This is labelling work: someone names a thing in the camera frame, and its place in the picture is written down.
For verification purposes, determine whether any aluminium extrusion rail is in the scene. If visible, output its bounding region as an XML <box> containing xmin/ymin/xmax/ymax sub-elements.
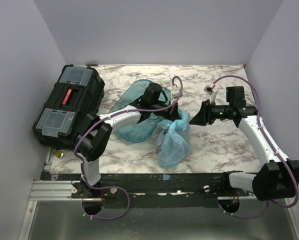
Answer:
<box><xmin>28</xmin><ymin>179</ymin><xmax>77</xmax><ymax>202</ymax></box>

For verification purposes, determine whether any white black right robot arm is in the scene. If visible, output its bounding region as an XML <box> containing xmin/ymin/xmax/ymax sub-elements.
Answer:
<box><xmin>189</xmin><ymin>86</ymin><xmax>299</xmax><ymax>201</ymax></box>

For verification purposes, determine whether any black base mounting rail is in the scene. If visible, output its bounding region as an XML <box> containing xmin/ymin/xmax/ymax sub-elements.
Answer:
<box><xmin>39</xmin><ymin>172</ymin><xmax>256</xmax><ymax>209</ymax></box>

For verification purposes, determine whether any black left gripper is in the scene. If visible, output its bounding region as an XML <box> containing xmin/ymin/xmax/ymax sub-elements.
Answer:
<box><xmin>150</xmin><ymin>101</ymin><xmax>186</xmax><ymax>130</ymax></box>

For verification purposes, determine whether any small yellow metal object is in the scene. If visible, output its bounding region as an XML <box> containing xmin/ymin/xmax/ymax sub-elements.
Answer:
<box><xmin>53</xmin><ymin>149</ymin><xmax>64</xmax><ymax>159</ymax></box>

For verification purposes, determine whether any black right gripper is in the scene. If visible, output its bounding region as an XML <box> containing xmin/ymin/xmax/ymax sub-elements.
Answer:
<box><xmin>189</xmin><ymin>99</ymin><xmax>232</xmax><ymax>126</ymax></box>

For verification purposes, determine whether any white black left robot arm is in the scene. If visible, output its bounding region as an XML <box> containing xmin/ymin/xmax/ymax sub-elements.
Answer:
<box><xmin>73</xmin><ymin>77</ymin><xmax>183</xmax><ymax>198</ymax></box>

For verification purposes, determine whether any black plastic toolbox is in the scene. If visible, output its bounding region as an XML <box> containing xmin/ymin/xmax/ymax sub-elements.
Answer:
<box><xmin>32</xmin><ymin>64</ymin><xmax>105</xmax><ymax>149</ymax></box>

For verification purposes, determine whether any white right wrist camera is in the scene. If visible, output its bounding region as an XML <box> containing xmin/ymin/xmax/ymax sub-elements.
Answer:
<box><xmin>204</xmin><ymin>83</ymin><xmax>218</xmax><ymax>104</ymax></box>

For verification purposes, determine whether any light blue plastic bag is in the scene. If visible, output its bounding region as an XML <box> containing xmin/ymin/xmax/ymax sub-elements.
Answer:
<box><xmin>155</xmin><ymin>110</ymin><xmax>192</xmax><ymax>169</ymax></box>

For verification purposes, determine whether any teal transparent plastic tray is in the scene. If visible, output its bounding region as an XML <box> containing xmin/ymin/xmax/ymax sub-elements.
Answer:
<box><xmin>108</xmin><ymin>79</ymin><xmax>163</xmax><ymax>143</ymax></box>

